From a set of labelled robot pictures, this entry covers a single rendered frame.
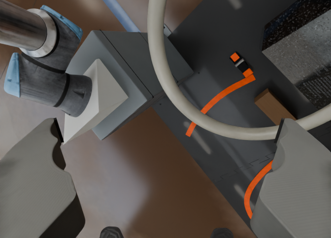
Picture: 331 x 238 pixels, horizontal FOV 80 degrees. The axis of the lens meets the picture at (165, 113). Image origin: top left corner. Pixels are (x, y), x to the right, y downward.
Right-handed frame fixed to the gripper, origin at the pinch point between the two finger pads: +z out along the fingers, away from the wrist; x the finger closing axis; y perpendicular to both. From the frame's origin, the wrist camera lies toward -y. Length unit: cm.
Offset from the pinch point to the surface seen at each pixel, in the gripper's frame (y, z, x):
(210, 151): 112, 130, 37
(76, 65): 20, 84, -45
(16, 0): -9, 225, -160
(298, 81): 24, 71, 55
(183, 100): 12.2, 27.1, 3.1
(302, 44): 8, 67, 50
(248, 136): 21.3, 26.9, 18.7
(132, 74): 23, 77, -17
